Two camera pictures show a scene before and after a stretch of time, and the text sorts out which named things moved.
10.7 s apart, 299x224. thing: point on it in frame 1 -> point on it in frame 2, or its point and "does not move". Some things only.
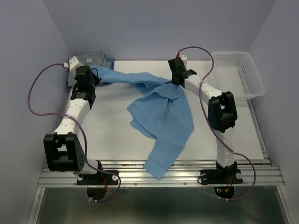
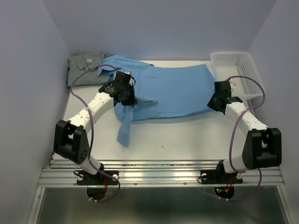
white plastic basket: [236, 73] does not move
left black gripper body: [95, 80] -> [129, 98]
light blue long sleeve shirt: [160, 111] -> [160, 91]
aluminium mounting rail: [255, 172] does not move
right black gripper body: [173, 81] -> [212, 102]
